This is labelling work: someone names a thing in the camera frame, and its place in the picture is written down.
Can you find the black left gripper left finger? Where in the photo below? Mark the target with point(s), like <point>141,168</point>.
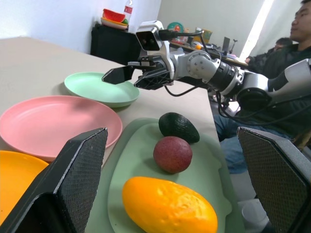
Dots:
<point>77,174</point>

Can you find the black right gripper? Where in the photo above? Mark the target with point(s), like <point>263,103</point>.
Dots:
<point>151,63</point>

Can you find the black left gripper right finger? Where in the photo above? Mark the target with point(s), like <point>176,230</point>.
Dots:
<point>274,174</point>

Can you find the light green round plate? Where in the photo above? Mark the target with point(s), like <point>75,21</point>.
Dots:
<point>97,91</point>

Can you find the orange round plate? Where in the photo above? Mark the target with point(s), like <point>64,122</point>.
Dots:
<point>17,174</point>

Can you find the pink round plate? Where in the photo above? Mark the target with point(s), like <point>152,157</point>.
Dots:
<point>48,121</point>

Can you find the dark red passion fruit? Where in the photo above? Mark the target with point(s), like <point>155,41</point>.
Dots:
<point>172,155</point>

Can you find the black cabinet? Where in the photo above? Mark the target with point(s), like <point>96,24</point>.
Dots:
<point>109,46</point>

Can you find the white cylindrical object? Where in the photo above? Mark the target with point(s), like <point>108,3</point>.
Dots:
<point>253,213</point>

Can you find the stack of pastel plates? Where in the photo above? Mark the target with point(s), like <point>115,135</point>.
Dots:
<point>111,23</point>

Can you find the light green tray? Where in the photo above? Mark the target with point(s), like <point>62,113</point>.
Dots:
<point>136,157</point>

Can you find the round teal toy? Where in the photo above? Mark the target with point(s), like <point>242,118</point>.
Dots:
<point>174,26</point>

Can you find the dark green avocado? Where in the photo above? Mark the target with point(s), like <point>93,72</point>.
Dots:
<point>177,127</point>

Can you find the red watermelon slice bowl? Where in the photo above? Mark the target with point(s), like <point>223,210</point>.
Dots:
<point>113,15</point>

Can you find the clear bottle with red label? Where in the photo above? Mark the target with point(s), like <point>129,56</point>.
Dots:
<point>128,11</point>

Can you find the orange yellow mango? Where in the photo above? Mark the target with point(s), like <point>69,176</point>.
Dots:
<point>167,206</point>

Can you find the cluttered wooden desk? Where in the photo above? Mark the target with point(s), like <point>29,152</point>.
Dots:
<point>230,58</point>

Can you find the person with black hair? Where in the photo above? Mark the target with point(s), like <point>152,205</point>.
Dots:
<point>283,43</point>

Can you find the person in dark jacket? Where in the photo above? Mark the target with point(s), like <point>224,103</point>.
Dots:
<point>301,21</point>

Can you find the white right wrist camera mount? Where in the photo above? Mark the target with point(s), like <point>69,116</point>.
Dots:
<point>155,26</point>

